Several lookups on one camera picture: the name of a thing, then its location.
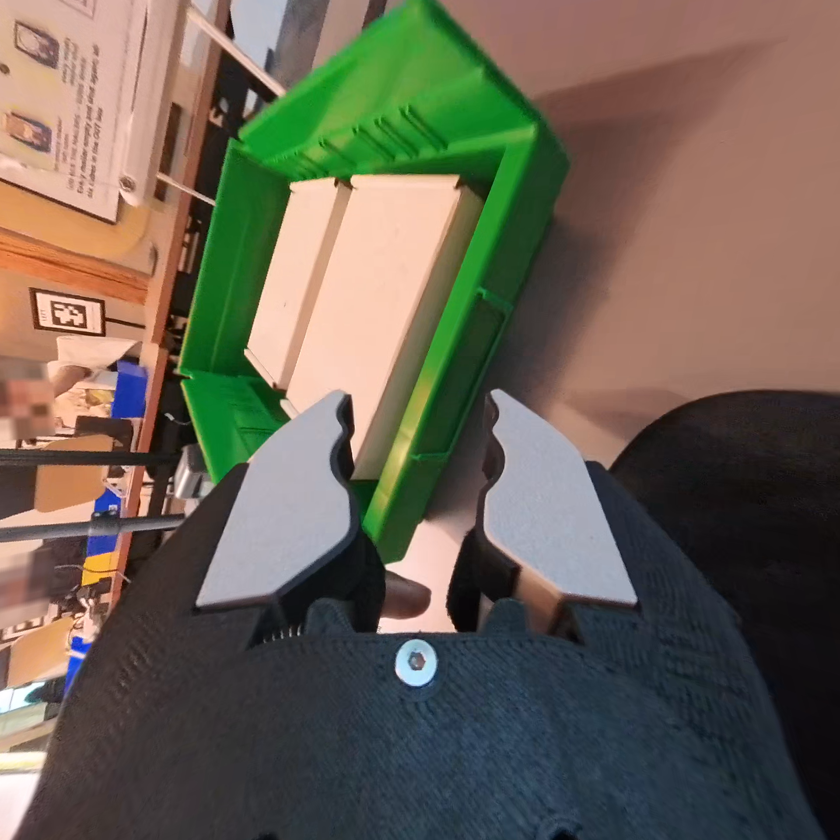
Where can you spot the white cardboard mailer box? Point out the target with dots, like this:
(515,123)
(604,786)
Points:
(295,282)
(387,295)

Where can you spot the black tripod pole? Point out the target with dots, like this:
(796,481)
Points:
(65,457)

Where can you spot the grey desk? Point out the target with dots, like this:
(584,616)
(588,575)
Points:
(656,229)

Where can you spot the brown cardboard panel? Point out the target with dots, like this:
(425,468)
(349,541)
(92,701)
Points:
(65,485)

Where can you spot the green plastic bin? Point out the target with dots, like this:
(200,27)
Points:
(394,98)

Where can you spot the wooden background desk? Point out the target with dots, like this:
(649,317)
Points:
(156,394)

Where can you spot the small blue bin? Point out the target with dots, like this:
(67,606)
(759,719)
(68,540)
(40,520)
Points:
(102,548)
(131,394)

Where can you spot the small yellow bin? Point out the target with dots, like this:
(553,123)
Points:
(98,569)

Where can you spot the grey metal pole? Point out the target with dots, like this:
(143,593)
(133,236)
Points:
(52,528)

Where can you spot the grey pole clamp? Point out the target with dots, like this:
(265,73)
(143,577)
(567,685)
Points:
(190,472)

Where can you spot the printed instruction sheet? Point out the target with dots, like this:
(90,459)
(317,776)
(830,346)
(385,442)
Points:
(79,98)

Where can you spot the person's left hand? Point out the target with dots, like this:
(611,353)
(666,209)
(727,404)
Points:
(407,596)

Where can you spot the printed marker tag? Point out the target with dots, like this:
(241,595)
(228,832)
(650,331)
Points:
(69,312)

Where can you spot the black wrist rest pad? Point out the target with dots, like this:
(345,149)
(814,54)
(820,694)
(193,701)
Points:
(754,525)

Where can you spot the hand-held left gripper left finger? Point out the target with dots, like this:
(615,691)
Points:
(282,518)

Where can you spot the instruction sheet on stand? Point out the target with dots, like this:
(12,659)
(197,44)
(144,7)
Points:
(65,262)

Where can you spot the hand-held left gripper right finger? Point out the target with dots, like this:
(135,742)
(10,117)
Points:
(558,525)

